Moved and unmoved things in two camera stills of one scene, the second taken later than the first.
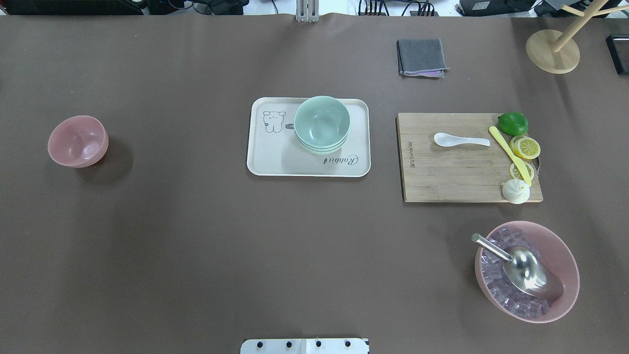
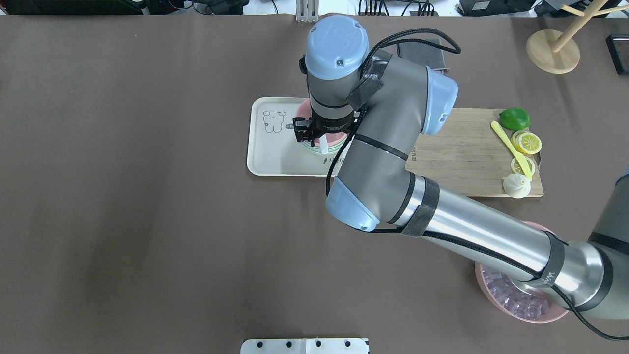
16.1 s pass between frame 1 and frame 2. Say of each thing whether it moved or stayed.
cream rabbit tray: stayed
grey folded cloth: stayed
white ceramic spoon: moved
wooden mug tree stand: stayed
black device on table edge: stayed
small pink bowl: moved
